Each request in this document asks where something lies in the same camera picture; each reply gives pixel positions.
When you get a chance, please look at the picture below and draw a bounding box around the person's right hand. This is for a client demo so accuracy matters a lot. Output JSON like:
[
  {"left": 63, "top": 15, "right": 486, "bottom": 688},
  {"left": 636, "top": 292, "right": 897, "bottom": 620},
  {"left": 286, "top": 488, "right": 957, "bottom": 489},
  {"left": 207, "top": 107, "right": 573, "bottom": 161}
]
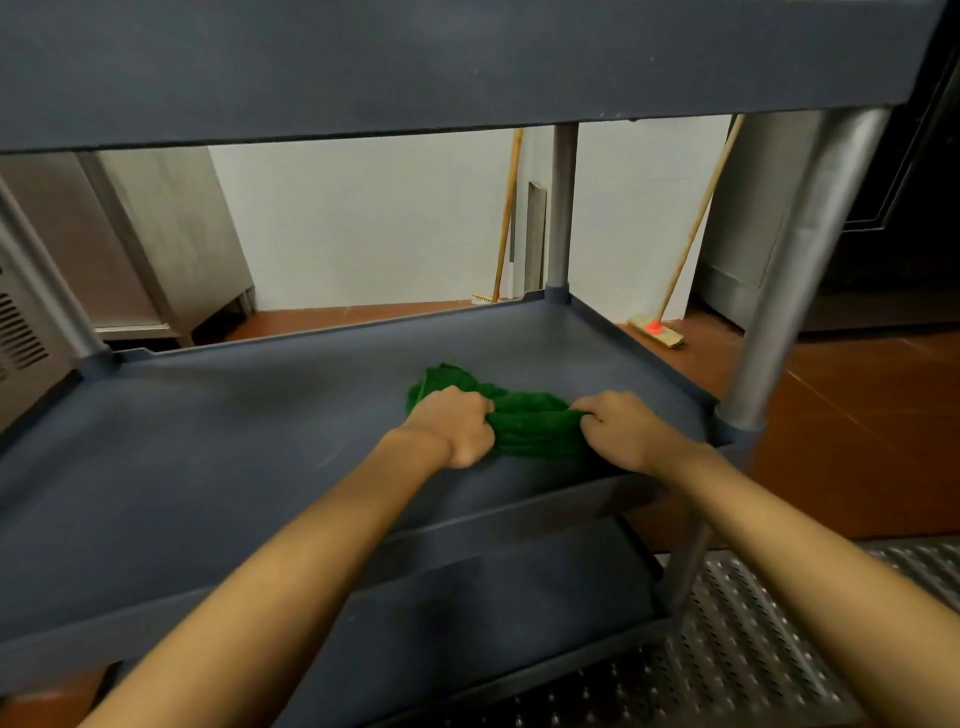
[{"left": 570, "top": 390, "right": 703, "bottom": 476}]

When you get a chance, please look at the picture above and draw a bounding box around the person's left hand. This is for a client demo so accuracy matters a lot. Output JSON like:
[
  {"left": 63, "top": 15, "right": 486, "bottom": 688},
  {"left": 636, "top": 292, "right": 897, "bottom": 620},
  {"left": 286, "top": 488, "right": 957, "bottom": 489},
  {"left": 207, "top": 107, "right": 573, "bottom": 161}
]
[{"left": 397, "top": 387, "right": 497, "bottom": 471}]

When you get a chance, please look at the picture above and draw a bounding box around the green cleaning cloth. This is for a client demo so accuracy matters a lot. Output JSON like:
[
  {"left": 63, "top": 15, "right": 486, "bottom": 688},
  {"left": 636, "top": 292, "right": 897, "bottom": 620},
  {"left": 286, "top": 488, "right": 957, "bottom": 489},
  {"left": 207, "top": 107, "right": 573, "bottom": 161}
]
[{"left": 405, "top": 363, "right": 601, "bottom": 465}]

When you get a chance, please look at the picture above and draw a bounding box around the person's right forearm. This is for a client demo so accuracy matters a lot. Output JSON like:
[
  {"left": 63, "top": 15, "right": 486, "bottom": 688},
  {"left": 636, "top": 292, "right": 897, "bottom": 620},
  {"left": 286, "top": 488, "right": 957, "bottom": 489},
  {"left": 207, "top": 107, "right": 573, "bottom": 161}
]
[{"left": 651, "top": 441, "right": 960, "bottom": 728}]

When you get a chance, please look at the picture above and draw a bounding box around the person's left forearm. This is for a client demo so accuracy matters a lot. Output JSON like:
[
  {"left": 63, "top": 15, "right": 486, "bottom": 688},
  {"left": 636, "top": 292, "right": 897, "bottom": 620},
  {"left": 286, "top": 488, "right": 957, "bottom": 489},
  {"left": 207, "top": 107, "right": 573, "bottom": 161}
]
[{"left": 75, "top": 429, "right": 453, "bottom": 728}]

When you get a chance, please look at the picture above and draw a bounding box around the grey plastic utility cart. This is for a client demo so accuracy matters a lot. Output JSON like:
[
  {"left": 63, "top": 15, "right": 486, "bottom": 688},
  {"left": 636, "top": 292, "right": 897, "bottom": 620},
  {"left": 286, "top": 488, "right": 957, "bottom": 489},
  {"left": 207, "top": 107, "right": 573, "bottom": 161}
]
[{"left": 0, "top": 0, "right": 949, "bottom": 728}]

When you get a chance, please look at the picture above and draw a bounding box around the perforated metal floor grate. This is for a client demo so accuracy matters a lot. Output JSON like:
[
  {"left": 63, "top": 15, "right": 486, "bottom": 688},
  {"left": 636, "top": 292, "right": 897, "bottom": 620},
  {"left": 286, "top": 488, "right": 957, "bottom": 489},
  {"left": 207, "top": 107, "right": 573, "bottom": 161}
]
[{"left": 420, "top": 537, "right": 960, "bottom": 728}]

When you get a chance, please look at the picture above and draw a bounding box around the black oven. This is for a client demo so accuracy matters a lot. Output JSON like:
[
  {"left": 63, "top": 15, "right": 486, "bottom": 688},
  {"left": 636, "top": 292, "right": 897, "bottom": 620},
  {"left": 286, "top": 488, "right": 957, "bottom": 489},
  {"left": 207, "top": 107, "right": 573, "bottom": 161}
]
[{"left": 697, "top": 45, "right": 960, "bottom": 335}]

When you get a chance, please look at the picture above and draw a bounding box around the stainless steel cabinet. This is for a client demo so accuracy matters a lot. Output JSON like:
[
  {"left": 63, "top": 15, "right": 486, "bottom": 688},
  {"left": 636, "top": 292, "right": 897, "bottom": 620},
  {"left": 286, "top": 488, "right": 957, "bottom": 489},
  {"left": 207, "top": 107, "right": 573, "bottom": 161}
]
[{"left": 0, "top": 147, "right": 258, "bottom": 349}]

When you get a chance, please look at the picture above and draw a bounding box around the grey vented appliance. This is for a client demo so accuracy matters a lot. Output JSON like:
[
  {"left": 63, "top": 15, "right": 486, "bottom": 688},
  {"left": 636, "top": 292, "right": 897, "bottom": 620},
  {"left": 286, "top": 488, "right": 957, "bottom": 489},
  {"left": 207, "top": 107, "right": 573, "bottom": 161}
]
[{"left": 0, "top": 236, "right": 82, "bottom": 436}]

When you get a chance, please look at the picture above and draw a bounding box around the wooden handled broom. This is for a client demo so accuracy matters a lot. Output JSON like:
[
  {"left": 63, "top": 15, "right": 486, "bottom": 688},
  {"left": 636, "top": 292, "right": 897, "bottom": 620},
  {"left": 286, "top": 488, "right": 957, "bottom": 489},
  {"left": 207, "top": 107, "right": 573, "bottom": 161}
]
[{"left": 471, "top": 128, "right": 525, "bottom": 306}]

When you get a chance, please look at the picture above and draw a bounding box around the wooden broom with red bracket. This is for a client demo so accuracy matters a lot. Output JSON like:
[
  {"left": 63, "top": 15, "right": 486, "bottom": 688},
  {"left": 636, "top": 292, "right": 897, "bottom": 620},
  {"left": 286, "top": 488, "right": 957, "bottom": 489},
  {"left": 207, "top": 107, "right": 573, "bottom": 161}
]
[{"left": 628, "top": 114, "right": 747, "bottom": 351}]

